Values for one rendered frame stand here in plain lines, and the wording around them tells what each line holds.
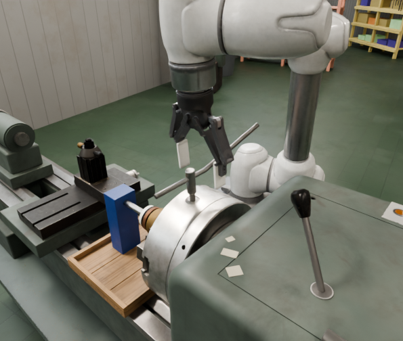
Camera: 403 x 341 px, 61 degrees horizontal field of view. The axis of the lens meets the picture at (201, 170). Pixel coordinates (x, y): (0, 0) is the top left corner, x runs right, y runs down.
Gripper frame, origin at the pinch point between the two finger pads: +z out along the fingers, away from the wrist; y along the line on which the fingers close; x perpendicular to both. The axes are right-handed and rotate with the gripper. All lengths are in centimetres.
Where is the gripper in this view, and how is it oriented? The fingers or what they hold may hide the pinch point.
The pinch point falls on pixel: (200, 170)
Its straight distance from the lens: 79.5
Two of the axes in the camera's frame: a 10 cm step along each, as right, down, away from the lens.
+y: -6.6, -3.8, 6.5
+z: 0.7, 8.3, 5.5
